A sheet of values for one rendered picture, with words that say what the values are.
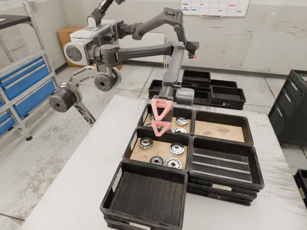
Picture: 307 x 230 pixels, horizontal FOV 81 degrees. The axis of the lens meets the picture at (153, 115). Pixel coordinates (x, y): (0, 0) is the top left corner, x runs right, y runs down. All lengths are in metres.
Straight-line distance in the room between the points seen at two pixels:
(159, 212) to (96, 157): 0.66
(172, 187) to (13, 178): 1.94
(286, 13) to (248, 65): 1.03
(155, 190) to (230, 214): 0.46
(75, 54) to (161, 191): 0.91
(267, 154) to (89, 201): 1.32
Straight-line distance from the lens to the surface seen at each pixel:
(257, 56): 4.39
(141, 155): 1.27
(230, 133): 1.53
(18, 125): 2.82
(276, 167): 1.63
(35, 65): 2.96
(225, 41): 4.17
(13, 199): 2.48
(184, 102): 0.65
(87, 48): 1.09
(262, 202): 1.41
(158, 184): 1.15
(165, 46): 1.10
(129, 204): 1.10
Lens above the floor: 1.82
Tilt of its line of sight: 39 degrees down
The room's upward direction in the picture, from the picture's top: straight up
